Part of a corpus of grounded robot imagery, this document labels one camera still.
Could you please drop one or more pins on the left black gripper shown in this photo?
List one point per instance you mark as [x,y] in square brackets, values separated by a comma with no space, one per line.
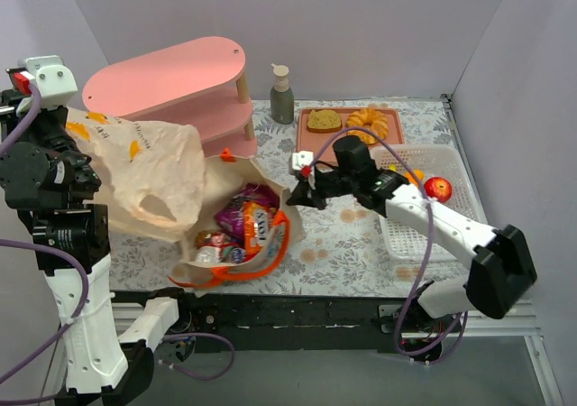
[84,177]

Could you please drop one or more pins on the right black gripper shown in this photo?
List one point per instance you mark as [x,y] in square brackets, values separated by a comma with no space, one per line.
[316,189]

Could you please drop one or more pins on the croissant bread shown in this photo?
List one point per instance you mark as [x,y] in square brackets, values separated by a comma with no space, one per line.
[370,119]

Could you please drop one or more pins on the brown cracker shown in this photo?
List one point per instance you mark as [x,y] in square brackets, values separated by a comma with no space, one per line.
[324,121]

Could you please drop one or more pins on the orange fruit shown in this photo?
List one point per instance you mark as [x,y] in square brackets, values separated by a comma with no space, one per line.
[415,177]

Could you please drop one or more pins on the orange plastic grocery bag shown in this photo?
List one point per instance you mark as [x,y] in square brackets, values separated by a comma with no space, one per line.
[152,172]

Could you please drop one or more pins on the red food item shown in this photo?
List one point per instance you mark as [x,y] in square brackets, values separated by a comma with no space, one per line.
[439,188]

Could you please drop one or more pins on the beige canvas tote bag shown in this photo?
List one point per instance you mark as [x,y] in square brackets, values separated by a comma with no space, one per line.
[224,177]

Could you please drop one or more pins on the orange Fox's candy bag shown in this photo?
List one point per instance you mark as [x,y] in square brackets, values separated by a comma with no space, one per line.
[257,220]

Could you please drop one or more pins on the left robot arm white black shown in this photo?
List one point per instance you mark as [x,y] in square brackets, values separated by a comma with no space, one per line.
[50,184]

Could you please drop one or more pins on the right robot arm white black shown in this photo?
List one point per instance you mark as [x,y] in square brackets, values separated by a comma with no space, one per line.
[500,265]

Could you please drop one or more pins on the floral table mat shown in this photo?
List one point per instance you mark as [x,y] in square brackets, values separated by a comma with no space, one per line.
[343,249]

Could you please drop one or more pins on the white plastic basket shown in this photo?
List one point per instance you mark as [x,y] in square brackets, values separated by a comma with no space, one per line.
[405,244]

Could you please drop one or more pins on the grey pump soap bottle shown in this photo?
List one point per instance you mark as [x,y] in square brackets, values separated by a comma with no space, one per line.
[281,96]

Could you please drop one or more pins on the purple snack packet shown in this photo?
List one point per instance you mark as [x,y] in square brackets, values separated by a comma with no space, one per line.
[230,218]

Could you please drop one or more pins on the pink three-tier shelf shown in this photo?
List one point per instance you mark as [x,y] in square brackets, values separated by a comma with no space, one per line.
[201,83]

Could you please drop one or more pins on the snack packets in tote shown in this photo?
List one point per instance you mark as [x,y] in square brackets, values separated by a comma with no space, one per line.
[216,246]

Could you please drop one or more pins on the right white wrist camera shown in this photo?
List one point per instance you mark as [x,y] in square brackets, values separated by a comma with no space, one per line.
[300,164]

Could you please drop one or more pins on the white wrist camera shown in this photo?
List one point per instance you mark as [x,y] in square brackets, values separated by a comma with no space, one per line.
[300,164]
[55,82]

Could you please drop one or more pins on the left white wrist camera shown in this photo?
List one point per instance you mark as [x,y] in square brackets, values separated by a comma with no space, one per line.
[55,82]

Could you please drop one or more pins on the black mounting base rail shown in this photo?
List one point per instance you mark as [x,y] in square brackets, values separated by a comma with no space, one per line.
[255,322]

